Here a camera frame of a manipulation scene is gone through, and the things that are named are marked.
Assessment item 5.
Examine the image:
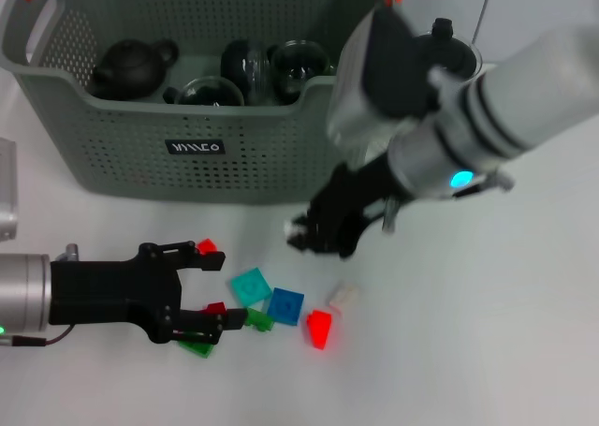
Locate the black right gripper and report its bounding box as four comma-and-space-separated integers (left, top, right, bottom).
287, 152, 403, 260

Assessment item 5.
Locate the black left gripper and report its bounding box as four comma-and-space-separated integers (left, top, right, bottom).
49, 240, 249, 346

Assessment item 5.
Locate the blue square toy plate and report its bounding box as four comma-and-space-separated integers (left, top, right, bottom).
266, 287, 305, 327

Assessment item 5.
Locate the glass teacup with black sleeve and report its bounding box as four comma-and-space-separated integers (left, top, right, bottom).
266, 39, 334, 105
219, 39, 272, 107
162, 74, 247, 109

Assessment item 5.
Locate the grey-green perforated storage bin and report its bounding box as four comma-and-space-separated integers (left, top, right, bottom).
0, 0, 404, 206

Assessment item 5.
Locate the teal square toy plate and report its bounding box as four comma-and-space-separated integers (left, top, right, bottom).
228, 266, 273, 309

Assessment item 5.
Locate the translucent green toy brick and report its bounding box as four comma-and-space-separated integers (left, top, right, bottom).
242, 307, 275, 333

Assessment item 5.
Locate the red-orange sloped toy brick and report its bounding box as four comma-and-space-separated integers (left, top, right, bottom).
305, 309, 336, 351

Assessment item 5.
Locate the glass teapot with black lid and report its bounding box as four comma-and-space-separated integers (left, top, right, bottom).
411, 17, 484, 79

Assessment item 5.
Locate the dark clay teapot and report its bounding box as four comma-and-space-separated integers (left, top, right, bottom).
88, 37, 180, 102

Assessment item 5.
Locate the left arm grey cable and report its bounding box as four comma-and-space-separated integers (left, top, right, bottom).
0, 325, 74, 348

